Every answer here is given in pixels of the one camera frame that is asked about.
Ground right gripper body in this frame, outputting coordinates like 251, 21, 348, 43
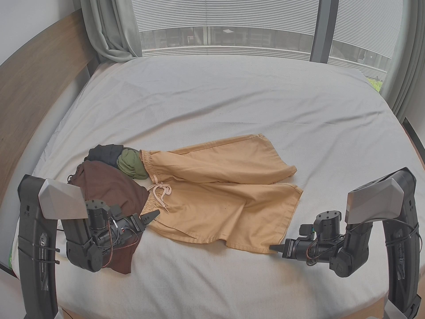
282, 238, 319, 261

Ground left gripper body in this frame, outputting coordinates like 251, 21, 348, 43
113, 213, 147, 245

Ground black garment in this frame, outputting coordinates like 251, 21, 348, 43
84, 144, 124, 169

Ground window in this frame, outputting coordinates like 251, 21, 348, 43
128, 0, 407, 90

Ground grey-green curtain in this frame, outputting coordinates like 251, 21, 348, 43
78, 0, 144, 63
379, 0, 425, 121

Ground tan shorts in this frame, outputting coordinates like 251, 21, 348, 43
139, 133, 303, 254

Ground green garment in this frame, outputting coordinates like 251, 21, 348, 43
117, 148, 149, 181

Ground bed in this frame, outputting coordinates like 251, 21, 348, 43
0, 8, 425, 319

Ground brown shorts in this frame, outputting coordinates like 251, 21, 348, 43
67, 160, 150, 275

